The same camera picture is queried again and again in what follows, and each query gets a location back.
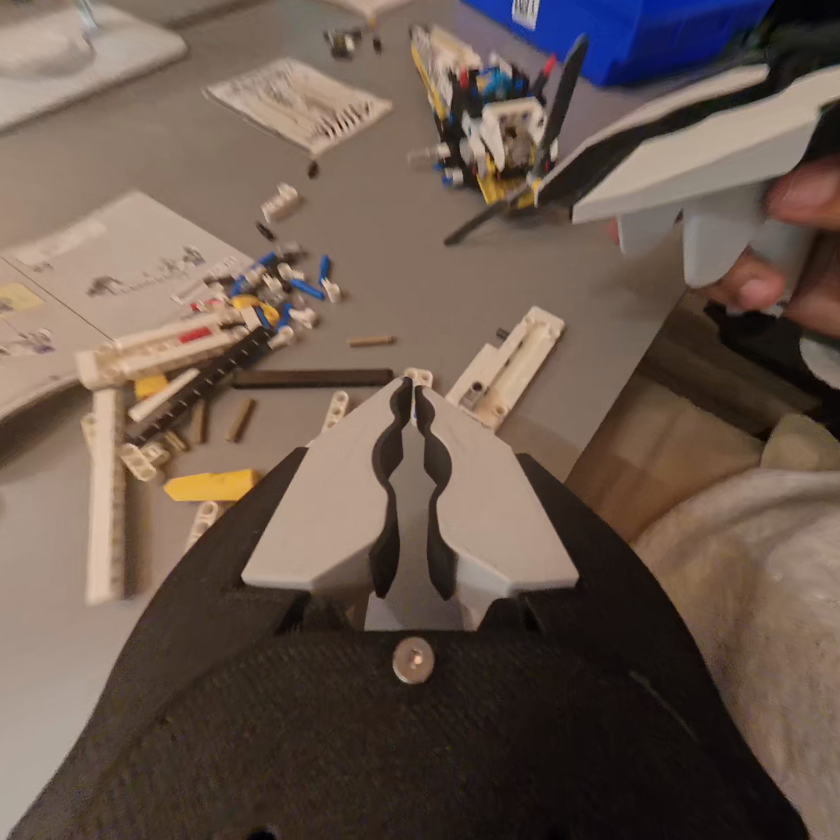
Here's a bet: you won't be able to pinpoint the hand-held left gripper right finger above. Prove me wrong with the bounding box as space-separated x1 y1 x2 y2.
413 386 581 631

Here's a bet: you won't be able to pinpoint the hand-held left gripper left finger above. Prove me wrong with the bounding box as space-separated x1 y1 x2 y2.
241 376 414 632

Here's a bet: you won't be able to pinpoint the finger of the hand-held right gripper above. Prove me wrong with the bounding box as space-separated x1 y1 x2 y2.
533 63 773 207
571 67 840 309

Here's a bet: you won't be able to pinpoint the white lego panel assembly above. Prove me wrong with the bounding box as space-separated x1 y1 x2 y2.
445 305 567 432

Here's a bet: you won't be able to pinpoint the yellow lego panel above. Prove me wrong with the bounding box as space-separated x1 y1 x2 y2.
163 469 261 504

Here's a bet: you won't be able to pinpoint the lego helicopter model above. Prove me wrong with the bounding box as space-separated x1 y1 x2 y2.
407 25 589 247

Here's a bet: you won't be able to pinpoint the thin black lego beam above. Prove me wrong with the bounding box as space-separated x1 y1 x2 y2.
233 369 395 390

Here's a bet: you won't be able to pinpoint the thick black lego beam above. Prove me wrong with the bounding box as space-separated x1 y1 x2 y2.
123 325 275 442

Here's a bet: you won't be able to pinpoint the long white lego beam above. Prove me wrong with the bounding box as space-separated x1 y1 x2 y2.
84 387 127 606

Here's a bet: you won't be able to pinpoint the pile of small lego pieces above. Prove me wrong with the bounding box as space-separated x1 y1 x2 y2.
172 243 343 352

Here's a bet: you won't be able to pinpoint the small dark lego parts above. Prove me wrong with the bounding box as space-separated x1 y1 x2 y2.
323 26 385 61

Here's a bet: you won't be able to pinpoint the white L-shaped lego beam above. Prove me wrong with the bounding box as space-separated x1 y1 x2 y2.
261 184 304 224

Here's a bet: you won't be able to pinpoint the person's right hand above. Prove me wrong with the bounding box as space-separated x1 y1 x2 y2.
705 154 840 339

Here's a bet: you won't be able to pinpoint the blue plastic bin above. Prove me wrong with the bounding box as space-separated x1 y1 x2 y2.
459 0 778 88

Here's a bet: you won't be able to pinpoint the sticker sheet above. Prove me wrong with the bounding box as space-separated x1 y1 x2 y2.
203 57 395 158

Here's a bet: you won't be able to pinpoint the open instruction booklet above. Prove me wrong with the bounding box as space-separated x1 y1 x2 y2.
0 190 258 421

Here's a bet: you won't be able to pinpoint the white monitor stand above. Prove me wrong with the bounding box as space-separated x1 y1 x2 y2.
0 0 189 132

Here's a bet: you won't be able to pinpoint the white lego frame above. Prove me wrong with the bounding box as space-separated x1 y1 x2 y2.
74 314 263 389

